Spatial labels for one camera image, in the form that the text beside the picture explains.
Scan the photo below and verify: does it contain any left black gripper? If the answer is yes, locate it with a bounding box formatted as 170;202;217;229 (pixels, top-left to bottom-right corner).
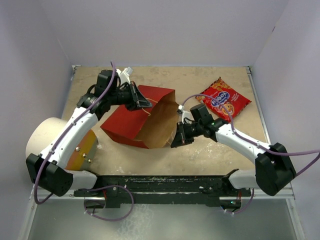
108;81;152;112

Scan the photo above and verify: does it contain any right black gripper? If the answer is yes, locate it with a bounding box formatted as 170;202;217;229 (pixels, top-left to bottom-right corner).
170;121;203;149

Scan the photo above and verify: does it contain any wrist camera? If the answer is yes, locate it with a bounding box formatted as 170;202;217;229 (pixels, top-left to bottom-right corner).
177;105;194;124
116;67;133;86

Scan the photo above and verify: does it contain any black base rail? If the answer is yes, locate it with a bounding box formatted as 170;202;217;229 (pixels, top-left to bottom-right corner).
74;175;252;209

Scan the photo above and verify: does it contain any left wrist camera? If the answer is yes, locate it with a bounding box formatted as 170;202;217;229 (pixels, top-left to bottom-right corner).
116;67;133;86

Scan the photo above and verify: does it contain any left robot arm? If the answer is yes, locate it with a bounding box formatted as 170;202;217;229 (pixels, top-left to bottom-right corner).
26;67;153;197

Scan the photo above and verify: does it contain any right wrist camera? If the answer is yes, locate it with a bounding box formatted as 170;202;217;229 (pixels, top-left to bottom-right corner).
177;105;194;124

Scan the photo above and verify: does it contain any white cylinder with orange lid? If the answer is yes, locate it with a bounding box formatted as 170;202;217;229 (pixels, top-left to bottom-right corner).
25;117;98;171

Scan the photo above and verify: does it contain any red paper bag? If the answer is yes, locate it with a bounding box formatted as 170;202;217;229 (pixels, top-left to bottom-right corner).
100;85;179;149

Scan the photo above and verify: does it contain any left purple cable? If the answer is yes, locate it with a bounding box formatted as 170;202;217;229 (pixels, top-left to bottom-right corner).
32;61;118;205

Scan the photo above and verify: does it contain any red cookie snack bag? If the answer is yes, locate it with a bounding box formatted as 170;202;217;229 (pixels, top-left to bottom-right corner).
195;77;252;123

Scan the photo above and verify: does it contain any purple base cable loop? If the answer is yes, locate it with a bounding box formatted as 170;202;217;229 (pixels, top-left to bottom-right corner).
83;184;136;222

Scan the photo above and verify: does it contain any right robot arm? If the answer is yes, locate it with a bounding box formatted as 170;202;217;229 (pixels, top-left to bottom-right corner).
170;104;297;196

